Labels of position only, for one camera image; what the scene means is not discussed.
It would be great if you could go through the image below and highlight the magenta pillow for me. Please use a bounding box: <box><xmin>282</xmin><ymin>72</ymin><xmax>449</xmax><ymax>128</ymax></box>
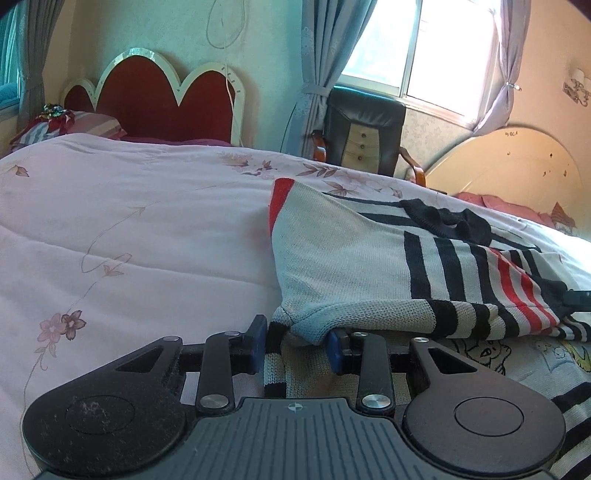
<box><xmin>122</xmin><ymin>136</ymin><xmax>234</xmax><ymax>148</ymax></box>

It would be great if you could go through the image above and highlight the sliding window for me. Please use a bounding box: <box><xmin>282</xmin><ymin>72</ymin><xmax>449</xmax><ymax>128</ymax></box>
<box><xmin>335</xmin><ymin>0</ymin><xmax>504</xmax><ymax>118</ymax></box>

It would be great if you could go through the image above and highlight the pink pillow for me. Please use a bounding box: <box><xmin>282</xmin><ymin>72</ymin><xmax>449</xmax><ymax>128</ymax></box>
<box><xmin>455</xmin><ymin>191</ymin><xmax>561</xmax><ymax>229</ymax></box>

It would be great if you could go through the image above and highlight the white wall cable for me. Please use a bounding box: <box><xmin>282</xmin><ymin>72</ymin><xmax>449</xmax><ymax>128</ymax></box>
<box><xmin>206</xmin><ymin>0</ymin><xmax>245</xmax><ymax>146</ymax></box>

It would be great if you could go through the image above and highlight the striped knit sweater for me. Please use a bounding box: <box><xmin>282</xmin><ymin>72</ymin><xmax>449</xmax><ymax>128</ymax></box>
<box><xmin>262</xmin><ymin>178</ymin><xmax>591</xmax><ymax>480</ymax></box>

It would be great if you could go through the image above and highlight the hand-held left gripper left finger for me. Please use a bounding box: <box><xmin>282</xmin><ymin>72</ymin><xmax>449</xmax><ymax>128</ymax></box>
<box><xmin>113</xmin><ymin>315</ymin><xmax>269</xmax><ymax>414</ymax></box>

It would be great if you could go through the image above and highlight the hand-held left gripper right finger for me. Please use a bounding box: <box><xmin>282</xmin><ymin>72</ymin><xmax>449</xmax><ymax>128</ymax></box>
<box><xmin>324</xmin><ymin>329</ymin><xmax>483</xmax><ymax>412</ymax></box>

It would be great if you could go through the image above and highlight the red scalloped headboard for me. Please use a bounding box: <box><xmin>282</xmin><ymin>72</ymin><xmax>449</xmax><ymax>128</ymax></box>
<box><xmin>61</xmin><ymin>46</ymin><xmax>245</xmax><ymax>147</ymax></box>

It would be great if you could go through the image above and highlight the beige round headboard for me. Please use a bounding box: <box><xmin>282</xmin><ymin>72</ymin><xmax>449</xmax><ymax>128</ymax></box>
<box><xmin>422</xmin><ymin>122</ymin><xmax>585</xmax><ymax>232</ymax></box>

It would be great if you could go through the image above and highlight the striped pillow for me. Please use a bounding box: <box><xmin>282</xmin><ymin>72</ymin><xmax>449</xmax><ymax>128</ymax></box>
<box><xmin>9</xmin><ymin>111</ymin><xmax>127</xmax><ymax>151</ymax></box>

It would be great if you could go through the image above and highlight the tied lilac curtain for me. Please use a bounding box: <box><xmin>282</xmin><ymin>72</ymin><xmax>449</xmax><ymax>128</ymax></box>
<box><xmin>473</xmin><ymin>0</ymin><xmax>532</xmax><ymax>134</ymax></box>

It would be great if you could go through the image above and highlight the shiny ribbon bow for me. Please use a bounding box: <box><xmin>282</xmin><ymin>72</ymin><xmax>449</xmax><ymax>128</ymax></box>
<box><xmin>39</xmin><ymin>104</ymin><xmax>75</xmax><ymax>134</ymax></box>

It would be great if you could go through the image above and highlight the black leather armchair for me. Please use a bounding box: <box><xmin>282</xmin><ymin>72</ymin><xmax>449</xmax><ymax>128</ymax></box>
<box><xmin>310</xmin><ymin>87</ymin><xmax>426</xmax><ymax>185</ymax></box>

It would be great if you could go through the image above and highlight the white wall ornament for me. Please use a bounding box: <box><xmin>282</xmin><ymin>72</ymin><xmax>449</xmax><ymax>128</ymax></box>
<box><xmin>562</xmin><ymin>69</ymin><xmax>591</xmax><ymax>107</ymax></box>

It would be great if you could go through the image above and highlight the blue-grey curtain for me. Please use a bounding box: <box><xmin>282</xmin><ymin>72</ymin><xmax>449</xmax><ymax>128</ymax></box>
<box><xmin>291</xmin><ymin>0</ymin><xmax>377</xmax><ymax>162</ymax></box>

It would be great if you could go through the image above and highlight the side window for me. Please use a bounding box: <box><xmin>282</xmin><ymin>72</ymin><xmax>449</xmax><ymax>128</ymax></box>
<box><xmin>0</xmin><ymin>9</ymin><xmax>21</xmax><ymax>112</ymax></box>

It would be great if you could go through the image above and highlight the pink floral quilt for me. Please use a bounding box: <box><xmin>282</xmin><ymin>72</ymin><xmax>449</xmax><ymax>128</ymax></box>
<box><xmin>0</xmin><ymin>133</ymin><xmax>591</xmax><ymax>480</ymax></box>

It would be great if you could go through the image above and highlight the grey curtain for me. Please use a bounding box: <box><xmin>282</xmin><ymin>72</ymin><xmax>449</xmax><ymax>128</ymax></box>
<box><xmin>17</xmin><ymin>0</ymin><xmax>51</xmax><ymax>123</ymax></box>

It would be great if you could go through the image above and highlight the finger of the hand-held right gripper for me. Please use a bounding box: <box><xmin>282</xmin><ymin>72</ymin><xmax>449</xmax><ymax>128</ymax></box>
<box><xmin>561</xmin><ymin>288</ymin><xmax>591</xmax><ymax>317</ymax></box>

